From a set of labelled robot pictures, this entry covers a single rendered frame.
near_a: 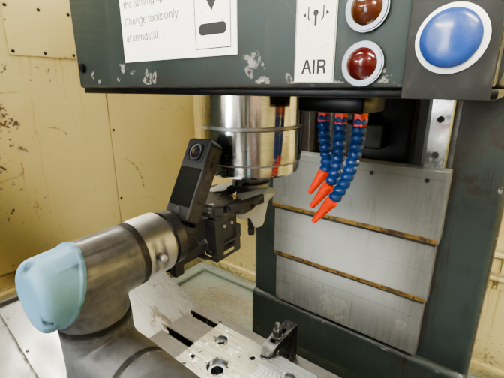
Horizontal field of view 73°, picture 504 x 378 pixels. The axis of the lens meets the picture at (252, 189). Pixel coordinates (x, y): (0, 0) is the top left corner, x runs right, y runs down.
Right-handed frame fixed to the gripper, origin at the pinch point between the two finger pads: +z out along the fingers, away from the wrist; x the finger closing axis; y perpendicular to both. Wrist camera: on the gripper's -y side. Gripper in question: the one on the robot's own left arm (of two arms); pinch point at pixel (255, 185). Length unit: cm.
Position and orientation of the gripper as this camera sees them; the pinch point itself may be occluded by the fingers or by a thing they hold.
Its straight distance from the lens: 57.6
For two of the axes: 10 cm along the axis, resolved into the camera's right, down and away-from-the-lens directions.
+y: 0.2, 9.5, 3.0
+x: 8.0, 1.7, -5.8
